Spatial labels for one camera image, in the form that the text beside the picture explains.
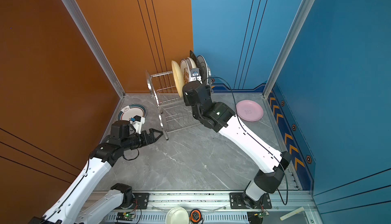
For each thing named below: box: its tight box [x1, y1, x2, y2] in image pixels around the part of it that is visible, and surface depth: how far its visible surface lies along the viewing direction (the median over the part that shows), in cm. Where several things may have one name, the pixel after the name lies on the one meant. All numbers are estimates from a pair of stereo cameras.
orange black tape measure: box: [189, 208, 202, 222], surface depth 69 cm
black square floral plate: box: [189, 49, 201, 69], surface depth 76 cm
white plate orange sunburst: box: [185, 57, 193, 76], surface depth 73 cm
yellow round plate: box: [171, 60, 185, 99], surface depth 71 cm
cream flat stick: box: [279, 206, 305, 221], surface depth 71 cm
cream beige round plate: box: [187, 57, 197, 69], surface depth 74 cm
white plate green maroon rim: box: [117, 103, 147, 122], surface depth 111 cm
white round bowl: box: [165, 206, 190, 224], surface depth 70 cm
